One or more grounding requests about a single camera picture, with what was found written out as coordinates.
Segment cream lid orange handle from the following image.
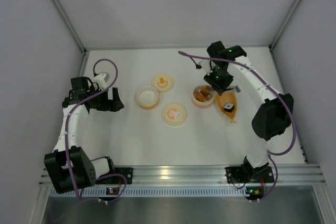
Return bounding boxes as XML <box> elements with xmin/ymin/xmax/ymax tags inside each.
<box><xmin>152</xmin><ymin>73</ymin><xmax>174</xmax><ymax>92</ymax></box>

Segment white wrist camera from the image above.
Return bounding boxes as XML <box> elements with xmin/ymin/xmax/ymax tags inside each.
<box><xmin>196</xmin><ymin>60</ymin><xmax>211</xmax><ymax>73</ymax></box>
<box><xmin>92</xmin><ymin>72</ymin><xmax>110</xmax><ymax>90</ymax></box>

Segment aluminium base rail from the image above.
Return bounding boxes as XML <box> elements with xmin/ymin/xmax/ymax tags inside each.
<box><xmin>39</xmin><ymin>165</ymin><xmax>323</xmax><ymax>199</ymax></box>

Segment metal tongs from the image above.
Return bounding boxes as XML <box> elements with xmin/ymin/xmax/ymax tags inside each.
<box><xmin>205</xmin><ymin>86</ymin><xmax>241</xmax><ymax>93</ymax></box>

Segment cream lid pink handle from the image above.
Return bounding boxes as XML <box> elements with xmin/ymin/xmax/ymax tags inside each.
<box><xmin>162</xmin><ymin>103</ymin><xmax>187</xmax><ymax>126</ymax></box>

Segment black white sushi roll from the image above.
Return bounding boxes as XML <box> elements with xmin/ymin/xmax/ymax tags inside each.
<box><xmin>223</xmin><ymin>103</ymin><xmax>235</xmax><ymax>112</ymax></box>

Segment pink lunch bowl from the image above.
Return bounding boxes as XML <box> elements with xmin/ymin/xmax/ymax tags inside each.
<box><xmin>192</xmin><ymin>85</ymin><xmax>215</xmax><ymax>108</ymax></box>

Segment aluminium frame post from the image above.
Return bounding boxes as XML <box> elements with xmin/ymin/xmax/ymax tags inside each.
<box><xmin>50</xmin><ymin>0</ymin><xmax>87</xmax><ymax>54</ymax></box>
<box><xmin>268</xmin><ymin>0</ymin><xmax>303</xmax><ymax>52</ymax></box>

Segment right aluminium frame post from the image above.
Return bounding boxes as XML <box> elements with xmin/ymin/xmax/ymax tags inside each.
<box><xmin>268</xmin><ymin>0</ymin><xmax>303</xmax><ymax>52</ymax></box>

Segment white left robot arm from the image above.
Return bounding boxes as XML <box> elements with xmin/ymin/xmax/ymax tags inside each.
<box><xmin>44</xmin><ymin>72</ymin><xmax>124</xmax><ymax>194</ymax></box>

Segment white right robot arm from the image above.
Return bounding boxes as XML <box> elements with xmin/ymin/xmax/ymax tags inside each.
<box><xmin>204</xmin><ymin>41</ymin><xmax>296</xmax><ymax>183</ymax></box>

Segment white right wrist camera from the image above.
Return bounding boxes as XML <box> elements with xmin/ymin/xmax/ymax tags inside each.
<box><xmin>196</xmin><ymin>60</ymin><xmax>211</xmax><ymax>73</ymax></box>

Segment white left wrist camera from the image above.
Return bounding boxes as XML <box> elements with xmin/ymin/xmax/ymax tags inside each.
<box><xmin>92</xmin><ymin>72</ymin><xmax>110</xmax><ymax>90</ymax></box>

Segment yellow lunch bowl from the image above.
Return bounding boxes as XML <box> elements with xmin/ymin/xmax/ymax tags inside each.
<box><xmin>136</xmin><ymin>86</ymin><xmax>160</xmax><ymax>110</ymax></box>

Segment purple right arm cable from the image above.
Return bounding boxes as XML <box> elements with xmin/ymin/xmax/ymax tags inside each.
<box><xmin>178</xmin><ymin>50</ymin><xmax>297</xmax><ymax>204</ymax></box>

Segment orange fried food piece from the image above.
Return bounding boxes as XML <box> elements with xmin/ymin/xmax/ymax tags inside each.
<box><xmin>200</xmin><ymin>87</ymin><xmax>211</xmax><ymax>101</ymax></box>
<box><xmin>195</xmin><ymin>91</ymin><xmax>205</xmax><ymax>102</ymax></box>

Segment left aluminium frame post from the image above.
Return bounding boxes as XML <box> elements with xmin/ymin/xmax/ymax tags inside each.
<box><xmin>50</xmin><ymin>0</ymin><xmax>87</xmax><ymax>54</ymax></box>

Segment woven boat-shaped basket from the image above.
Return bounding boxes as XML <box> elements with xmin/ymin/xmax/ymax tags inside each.
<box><xmin>215</xmin><ymin>91</ymin><xmax>238</xmax><ymax>123</ymax></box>

